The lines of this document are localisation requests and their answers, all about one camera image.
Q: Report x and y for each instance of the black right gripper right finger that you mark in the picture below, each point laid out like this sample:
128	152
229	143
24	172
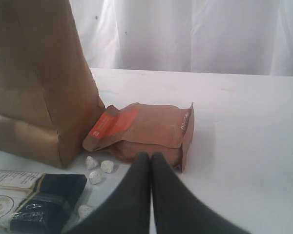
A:
177	210

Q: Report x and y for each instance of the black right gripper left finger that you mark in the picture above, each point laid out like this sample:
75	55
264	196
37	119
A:
127	209

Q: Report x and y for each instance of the brown paper shopping bag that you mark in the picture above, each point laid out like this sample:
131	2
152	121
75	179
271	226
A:
49	100

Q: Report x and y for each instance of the white wrapped candy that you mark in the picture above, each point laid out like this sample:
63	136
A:
95	177
84	211
90	163
107	166

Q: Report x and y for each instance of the brown pouch with orange label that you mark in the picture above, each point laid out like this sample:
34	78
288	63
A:
143	128

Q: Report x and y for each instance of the dark blue noodle packet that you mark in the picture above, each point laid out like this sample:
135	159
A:
38	203

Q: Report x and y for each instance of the white backdrop curtain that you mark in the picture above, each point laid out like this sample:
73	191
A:
253	37

